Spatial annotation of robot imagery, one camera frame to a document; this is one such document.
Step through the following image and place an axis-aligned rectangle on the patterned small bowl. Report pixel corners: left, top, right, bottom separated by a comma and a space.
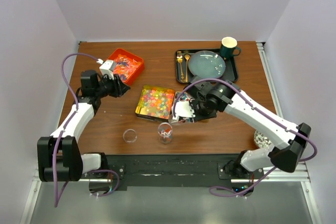
254, 130, 272, 148

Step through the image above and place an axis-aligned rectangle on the gold spoon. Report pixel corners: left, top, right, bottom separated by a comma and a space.
184, 54, 191, 83

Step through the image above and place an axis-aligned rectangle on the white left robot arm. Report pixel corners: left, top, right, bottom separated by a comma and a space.
37, 70, 130, 182

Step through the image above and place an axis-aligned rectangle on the teal ceramic plate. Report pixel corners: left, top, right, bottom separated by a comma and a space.
188, 50, 226, 79

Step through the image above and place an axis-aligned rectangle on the aluminium frame rail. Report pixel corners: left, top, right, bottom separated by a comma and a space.
256, 41, 322, 224

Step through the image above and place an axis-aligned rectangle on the gold tin of lollipops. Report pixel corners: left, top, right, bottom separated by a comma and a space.
174, 92, 194, 102

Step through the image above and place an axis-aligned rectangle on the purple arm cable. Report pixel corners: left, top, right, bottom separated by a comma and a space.
52, 54, 120, 208
171, 78, 318, 198

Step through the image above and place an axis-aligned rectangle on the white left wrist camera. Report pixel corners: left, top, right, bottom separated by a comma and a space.
97, 59, 116, 80

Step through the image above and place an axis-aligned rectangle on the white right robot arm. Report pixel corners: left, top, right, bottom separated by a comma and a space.
185, 77, 311, 178

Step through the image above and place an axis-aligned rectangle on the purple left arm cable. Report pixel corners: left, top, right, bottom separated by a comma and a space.
52, 54, 120, 208

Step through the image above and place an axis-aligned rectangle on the black serving tray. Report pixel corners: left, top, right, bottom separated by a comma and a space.
175, 48, 238, 83

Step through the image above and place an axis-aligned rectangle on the clear plastic scoop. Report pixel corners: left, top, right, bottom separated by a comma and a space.
168, 115, 195, 125

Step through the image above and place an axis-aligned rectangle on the clear jar lid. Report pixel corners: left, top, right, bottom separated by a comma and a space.
123, 129, 138, 144

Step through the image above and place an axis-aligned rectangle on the dark green mug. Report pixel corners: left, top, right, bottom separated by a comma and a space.
219, 37, 241, 59

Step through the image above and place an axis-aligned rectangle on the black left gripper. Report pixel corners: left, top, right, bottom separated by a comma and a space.
95, 72, 130, 98

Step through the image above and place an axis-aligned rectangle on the black tin of star candies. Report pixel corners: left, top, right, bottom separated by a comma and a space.
135, 85, 175, 122

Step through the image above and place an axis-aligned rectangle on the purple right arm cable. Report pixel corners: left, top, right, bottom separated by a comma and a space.
171, 78, 318, 198

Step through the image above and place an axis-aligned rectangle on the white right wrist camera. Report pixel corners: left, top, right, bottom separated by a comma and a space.
172, 100, 195, 119

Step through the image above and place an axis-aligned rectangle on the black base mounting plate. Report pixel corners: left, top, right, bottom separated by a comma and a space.
78, 153, 292, 197

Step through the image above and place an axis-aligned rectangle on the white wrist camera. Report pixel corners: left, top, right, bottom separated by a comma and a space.
172, 100, 195, 119
97, 59, 116, 80

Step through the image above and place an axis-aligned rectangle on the clear glass jar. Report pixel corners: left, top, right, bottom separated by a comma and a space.
157, 122, 173, 144

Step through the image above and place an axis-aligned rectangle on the gold fork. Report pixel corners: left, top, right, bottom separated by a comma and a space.
176, 51, 184, 82

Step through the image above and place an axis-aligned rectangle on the orange box of lollipops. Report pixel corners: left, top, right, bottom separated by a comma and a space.
107, 48, 145, 86

